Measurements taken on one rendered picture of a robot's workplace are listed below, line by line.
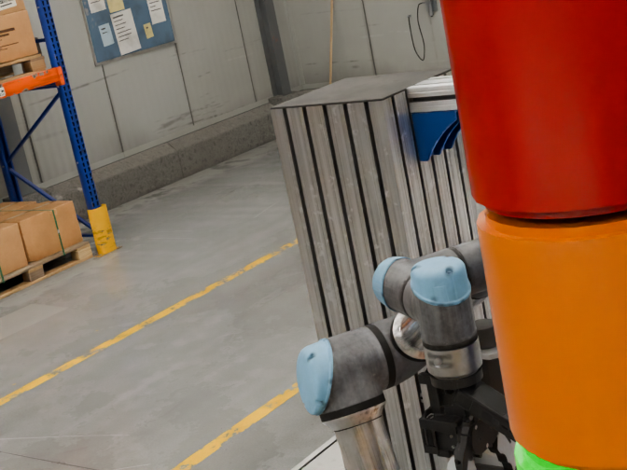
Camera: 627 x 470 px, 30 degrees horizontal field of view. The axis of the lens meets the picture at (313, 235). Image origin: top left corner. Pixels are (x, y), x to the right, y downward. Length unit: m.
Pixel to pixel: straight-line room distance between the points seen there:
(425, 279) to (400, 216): 0.52
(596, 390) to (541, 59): 0.07
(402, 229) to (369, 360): 0.24
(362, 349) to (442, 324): 0.45
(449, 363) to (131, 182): 10.53
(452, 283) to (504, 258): 1.29
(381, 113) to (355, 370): 0.44
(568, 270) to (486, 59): 0.04
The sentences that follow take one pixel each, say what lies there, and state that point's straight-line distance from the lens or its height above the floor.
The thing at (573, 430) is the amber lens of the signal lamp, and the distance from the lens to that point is 0.25.
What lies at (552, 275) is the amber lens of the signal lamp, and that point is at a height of 2.26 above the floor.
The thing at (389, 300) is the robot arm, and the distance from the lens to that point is 1.64.
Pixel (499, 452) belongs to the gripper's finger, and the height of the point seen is 1.58.
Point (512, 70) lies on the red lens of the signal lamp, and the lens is 0.23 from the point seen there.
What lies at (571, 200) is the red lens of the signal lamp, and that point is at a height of 2.28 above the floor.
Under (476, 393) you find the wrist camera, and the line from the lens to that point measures 1.59.
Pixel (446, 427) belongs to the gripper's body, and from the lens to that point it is 1.62.
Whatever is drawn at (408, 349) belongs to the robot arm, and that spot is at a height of 1.63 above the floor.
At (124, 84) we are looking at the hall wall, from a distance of 12.23.
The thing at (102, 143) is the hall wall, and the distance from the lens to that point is 11.96.
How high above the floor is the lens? 2.34
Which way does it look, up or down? 15 degrees down
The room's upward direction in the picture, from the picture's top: 11 degrees counter-clockwise
